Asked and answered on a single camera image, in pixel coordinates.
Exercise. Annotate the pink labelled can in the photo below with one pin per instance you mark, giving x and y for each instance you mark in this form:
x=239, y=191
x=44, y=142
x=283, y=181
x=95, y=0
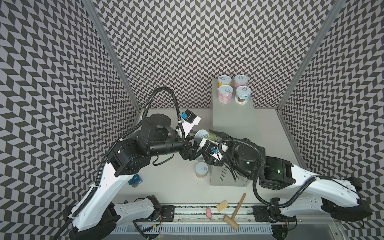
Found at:
x=240, y=80

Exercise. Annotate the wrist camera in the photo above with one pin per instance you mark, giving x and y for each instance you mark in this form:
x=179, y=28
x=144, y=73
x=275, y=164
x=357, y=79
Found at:
x=189, y=120
x=212, y=149

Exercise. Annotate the orange labelled can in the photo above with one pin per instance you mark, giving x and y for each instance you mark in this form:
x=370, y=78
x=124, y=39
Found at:
x=201, y=170

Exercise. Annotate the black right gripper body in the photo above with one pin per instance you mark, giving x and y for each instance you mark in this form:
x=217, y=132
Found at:
x=216, y=159

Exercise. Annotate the white metal cabinet counter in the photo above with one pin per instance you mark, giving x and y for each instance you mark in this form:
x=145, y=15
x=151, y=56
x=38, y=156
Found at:
x=238, y=121

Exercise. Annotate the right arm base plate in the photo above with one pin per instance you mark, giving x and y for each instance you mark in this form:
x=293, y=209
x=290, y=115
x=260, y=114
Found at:
x=270, y=215

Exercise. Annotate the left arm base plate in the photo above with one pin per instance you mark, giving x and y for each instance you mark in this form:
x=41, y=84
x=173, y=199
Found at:
x=167, y=213

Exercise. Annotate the green labelled front can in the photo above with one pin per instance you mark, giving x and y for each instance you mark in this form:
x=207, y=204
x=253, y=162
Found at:
x=201, y=137

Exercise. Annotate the aluminium front rail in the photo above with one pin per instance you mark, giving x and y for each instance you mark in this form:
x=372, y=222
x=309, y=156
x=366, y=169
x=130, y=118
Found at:
x=247, y=214

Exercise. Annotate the pink can sideways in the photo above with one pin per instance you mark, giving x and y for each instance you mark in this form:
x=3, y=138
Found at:
x=225, y=94

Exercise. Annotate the yellow labelled can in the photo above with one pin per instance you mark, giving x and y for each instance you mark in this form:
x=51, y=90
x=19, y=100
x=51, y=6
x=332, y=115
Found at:
x=224, y=80

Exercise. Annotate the blue toy block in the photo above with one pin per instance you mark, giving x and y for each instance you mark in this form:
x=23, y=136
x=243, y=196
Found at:
x=135, y=181

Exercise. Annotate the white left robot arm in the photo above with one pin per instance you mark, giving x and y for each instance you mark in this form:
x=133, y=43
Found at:
x=96, y=216

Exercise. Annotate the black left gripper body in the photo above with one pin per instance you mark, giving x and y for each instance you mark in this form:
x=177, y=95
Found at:
x=186, y=154

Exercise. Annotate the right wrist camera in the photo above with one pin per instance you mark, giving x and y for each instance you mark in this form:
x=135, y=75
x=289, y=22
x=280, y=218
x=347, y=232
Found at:
x=212, y=149

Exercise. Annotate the small wooden block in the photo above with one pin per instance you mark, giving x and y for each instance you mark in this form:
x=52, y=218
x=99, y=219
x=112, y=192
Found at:
x=222, y=206

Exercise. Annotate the pink eraser block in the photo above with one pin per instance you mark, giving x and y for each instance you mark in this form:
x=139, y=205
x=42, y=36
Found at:
x=209, y=213

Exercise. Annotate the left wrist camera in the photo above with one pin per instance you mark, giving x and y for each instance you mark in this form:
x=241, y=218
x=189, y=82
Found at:
x=189, y=120

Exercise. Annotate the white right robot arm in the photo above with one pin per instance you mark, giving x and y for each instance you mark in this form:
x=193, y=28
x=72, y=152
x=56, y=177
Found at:
x=283, y=186

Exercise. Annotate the wooden mallet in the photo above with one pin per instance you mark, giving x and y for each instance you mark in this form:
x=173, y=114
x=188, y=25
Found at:
x=231, y=220

